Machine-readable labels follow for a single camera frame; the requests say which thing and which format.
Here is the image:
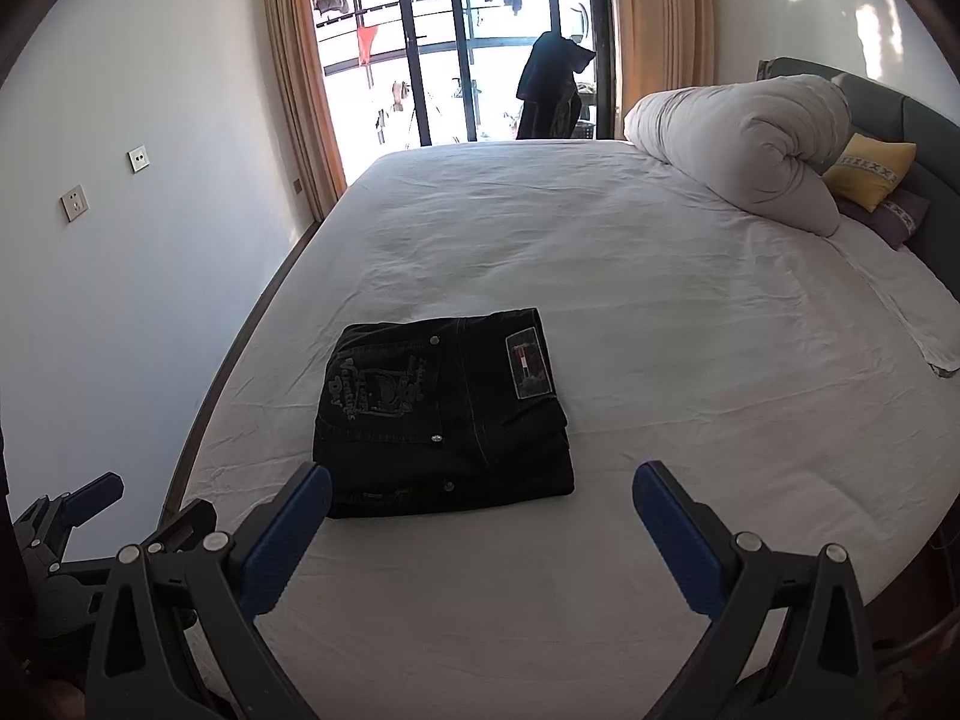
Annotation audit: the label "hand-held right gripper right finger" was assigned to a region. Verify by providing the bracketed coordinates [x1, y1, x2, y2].
[631, 460, 878, 720]

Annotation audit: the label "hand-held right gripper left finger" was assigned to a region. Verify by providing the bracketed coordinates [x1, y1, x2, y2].
[84, 461, 333, 720]

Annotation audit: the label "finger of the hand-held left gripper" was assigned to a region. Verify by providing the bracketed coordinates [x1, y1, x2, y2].
[139, 499, 220, 554]
[13, 471, 125, 563]

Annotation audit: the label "black pants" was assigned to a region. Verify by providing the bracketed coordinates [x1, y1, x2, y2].
[311, 306, 577, 520]

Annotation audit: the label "bed with white sheet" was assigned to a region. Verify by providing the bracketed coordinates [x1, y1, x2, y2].
[157, 139, 960, 720]

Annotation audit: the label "white flat cloth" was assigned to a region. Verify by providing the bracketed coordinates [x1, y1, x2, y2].
[829, 236, 960, 377]

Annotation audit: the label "purple pillow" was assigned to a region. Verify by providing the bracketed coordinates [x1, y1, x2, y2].
[836, 187, 932, 251]

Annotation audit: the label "rolled white duvet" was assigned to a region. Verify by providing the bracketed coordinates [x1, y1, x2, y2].
[624, 73, 856, 239]

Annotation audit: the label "yellow pillow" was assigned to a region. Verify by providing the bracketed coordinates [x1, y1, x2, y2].
[821, 133, 918, 213]

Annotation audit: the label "dark jacket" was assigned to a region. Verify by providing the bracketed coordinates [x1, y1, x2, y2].
[516, 30, 597, 142]

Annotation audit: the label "grey upholstered headboard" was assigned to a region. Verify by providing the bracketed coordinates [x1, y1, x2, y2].
[757, 56, 960, 316]

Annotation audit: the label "glass balcony door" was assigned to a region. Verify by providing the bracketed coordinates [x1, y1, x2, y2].
[304, 0, 620, 188]

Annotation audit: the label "balcony railing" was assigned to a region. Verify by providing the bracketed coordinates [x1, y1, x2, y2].
[315, 0, 601, 76]

